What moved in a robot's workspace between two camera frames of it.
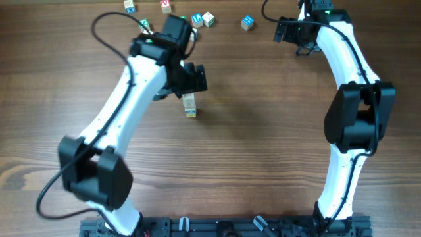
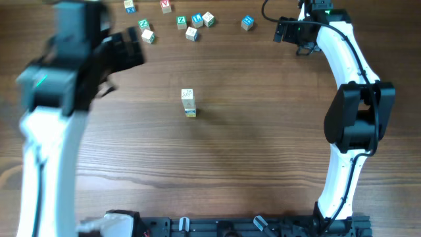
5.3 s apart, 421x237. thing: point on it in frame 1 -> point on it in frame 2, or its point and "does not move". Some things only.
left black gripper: [194, 84] -> [119, 42]
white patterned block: [189, 105] does not move
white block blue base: [190, 110] does not move
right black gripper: [287, 36] does not move
